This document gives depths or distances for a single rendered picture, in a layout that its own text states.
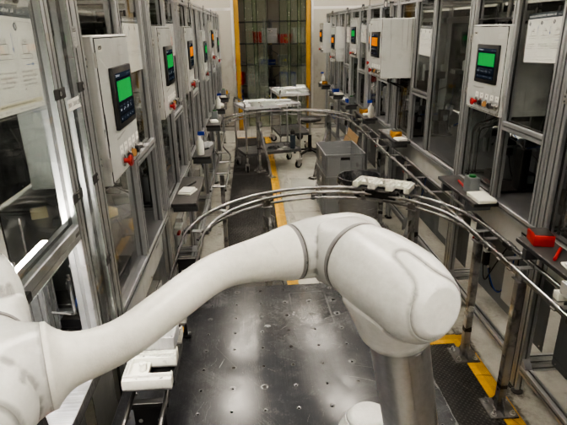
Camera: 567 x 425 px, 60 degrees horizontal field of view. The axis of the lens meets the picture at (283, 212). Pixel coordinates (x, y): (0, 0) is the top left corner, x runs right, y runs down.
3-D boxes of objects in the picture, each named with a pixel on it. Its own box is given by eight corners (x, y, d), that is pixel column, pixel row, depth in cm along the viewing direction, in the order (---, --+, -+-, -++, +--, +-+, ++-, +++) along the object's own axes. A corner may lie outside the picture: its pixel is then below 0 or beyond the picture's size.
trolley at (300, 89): (315, 149, 777) (315, 87, 743) (278, 152, 766) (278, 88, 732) (302, 138, 854) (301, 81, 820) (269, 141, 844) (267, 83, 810)
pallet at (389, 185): (352, 195, 318) (352, 180, 315) (359, 189, 330) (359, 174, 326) (407, 202, 302) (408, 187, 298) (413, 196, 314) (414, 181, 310)
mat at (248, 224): (305, 316, 328) (305, 314, 328) (216, 321, 325) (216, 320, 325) (270, 137, 875) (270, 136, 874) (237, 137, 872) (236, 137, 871)
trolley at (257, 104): (245, 174, 650) (242, 100, 616) (234, 164, 699) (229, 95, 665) (306, 167, 680) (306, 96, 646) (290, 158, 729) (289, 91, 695)
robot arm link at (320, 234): (278, 207, 90) (318, 233, 78) (359, 194, 98) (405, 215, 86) (278, 272, 94) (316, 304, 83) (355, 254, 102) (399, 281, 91)
